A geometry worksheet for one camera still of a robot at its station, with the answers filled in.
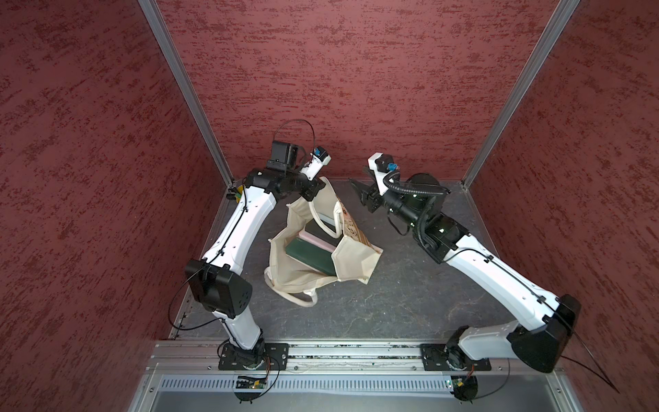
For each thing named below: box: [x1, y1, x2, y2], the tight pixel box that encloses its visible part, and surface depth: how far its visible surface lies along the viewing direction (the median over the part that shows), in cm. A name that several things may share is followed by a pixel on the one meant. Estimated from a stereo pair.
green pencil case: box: [284, 237, 337, 277], surface depth 84 cm
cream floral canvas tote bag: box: [264, 176, 384, 308], surface depth 75 cm
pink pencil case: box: [298, 230, 337, 253], surface depth 87 cm
